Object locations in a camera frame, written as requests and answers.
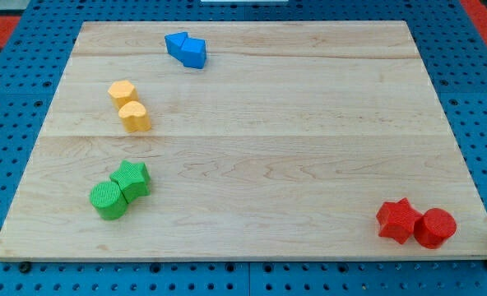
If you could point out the red cylinder block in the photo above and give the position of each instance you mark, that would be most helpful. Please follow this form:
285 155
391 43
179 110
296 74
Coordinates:
434 228

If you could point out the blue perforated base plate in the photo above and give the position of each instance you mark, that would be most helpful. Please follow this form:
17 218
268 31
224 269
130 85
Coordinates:
32 63

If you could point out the green star block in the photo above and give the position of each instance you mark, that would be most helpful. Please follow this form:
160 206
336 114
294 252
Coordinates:
133 180

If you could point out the blue cube block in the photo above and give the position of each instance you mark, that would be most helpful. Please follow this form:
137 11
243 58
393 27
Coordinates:
194 53

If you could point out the red star block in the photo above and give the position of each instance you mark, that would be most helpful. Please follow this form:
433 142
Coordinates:
397 220

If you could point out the green cylinder block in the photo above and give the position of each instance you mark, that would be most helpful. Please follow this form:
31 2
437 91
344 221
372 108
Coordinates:
108 200

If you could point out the blue triangle block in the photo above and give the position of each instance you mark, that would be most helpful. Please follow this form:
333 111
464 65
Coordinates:
174 43

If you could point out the yellow heart block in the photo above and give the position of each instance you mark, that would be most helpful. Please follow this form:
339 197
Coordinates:
134 117

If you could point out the yellow hexagon block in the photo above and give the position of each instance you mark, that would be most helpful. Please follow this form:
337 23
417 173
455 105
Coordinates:
121 93

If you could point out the wooden board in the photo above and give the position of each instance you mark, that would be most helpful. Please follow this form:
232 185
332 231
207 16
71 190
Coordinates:
282 148

